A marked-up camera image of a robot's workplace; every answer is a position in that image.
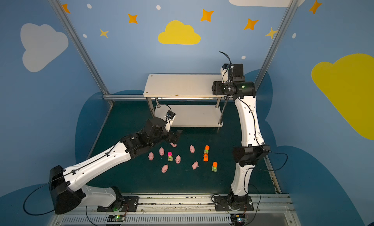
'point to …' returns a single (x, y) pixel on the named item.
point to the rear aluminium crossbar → (144, 98)
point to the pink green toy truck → (170, 156)
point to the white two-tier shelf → (189, 96)
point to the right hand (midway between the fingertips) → (220, 85)
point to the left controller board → (113, 218)
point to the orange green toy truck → (206, 150)
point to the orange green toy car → (214, 167)
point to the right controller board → (238, 219)
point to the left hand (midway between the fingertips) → (175, 125)
